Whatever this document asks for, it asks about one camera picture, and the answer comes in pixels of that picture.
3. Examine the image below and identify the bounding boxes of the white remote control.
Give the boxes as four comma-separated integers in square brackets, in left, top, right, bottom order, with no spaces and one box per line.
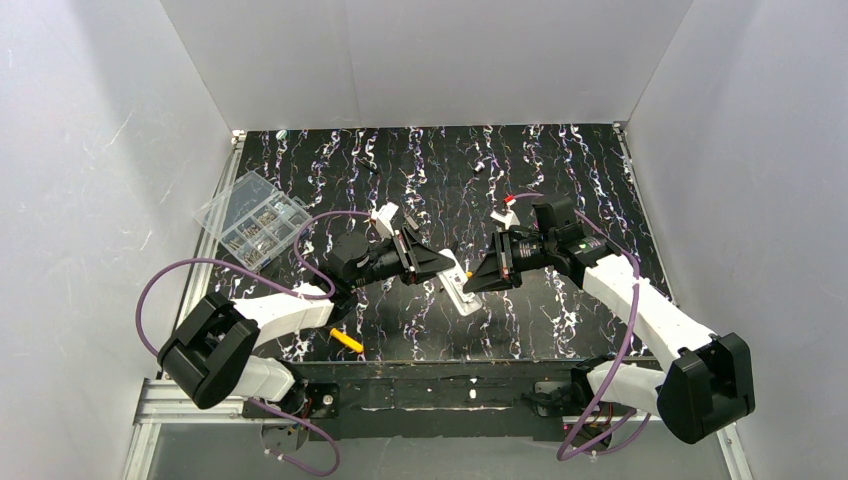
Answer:
[437,248,483,317]

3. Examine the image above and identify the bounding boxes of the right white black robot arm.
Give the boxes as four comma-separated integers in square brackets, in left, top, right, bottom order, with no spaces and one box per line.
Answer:
[463,194,756,456]

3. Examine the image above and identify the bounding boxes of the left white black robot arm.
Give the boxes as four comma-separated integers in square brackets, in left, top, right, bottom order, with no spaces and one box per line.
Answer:
[156,227,457,409]

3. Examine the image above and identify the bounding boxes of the clear plastic screw organizer box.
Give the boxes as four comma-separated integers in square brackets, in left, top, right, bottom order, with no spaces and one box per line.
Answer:
[194,171,311,273]

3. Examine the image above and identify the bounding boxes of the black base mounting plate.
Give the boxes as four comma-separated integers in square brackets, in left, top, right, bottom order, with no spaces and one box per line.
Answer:
[276,360,582,442]

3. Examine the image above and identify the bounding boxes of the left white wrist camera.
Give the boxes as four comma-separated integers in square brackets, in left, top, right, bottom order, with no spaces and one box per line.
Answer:
[369,202,399,239]

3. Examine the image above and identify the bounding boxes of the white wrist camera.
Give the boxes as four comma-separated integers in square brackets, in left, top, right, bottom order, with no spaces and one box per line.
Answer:
[490,195,520,231]
[369,202,399,239]

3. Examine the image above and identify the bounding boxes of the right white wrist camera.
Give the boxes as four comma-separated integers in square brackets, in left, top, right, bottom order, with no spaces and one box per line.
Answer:
[490,195,520,231]

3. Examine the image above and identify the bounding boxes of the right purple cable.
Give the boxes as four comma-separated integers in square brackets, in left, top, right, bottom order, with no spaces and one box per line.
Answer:
[513,193,654,462]

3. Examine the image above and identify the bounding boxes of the purple cable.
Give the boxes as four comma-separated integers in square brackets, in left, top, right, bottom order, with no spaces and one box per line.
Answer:
[135,210,382,478]
[513,193,654,462]

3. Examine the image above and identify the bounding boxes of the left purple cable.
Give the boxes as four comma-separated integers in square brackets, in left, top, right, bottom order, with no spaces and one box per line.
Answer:
[135,210,382,478]

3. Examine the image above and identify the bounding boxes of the aluminium frame rail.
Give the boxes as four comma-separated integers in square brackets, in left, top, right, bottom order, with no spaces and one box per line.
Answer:
[122,129,753,480]

